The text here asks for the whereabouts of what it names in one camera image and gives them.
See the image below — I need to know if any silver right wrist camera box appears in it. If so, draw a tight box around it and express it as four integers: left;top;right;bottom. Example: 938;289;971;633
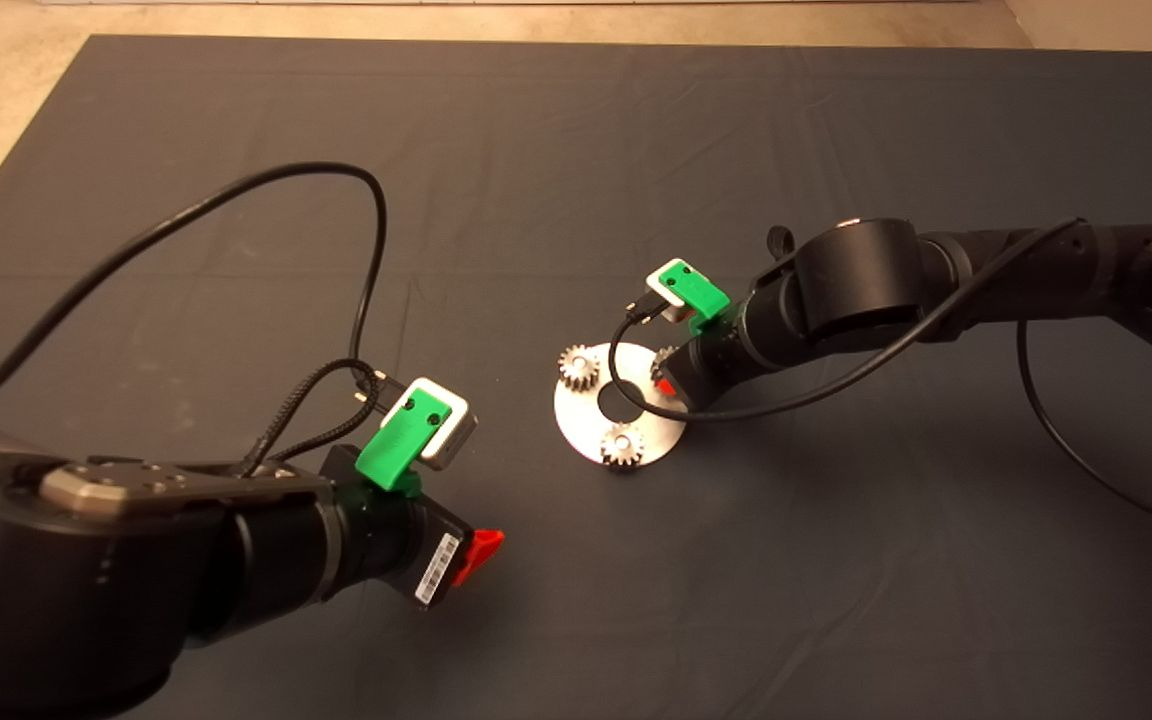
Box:
646;260;697;323

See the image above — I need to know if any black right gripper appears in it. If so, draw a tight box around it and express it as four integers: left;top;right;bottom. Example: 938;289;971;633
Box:
658;305;759;411

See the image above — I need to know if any green left camera mount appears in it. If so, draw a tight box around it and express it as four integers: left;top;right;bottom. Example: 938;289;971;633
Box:
356;392;454;493

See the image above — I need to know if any dark grey table cloth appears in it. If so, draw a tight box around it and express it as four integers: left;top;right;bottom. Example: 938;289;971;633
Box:
0;36;1152;720

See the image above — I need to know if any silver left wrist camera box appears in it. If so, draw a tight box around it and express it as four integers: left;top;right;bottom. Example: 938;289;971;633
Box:
381;377;479;471

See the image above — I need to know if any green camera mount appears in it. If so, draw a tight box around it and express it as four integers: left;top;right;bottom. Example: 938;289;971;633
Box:
658;260;732;336
356;392;454;493

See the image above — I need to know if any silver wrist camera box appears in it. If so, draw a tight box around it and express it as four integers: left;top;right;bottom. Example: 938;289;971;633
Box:
381;377;479;471
646;260;697;323

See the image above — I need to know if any round metal carrier plate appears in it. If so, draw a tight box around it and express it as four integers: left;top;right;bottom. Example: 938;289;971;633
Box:
554;342;689;466

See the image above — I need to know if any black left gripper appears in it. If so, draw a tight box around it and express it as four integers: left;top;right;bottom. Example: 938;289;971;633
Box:
321;444;506;609

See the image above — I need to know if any green right camera mount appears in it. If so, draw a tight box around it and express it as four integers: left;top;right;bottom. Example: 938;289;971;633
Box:
658;260;732;336

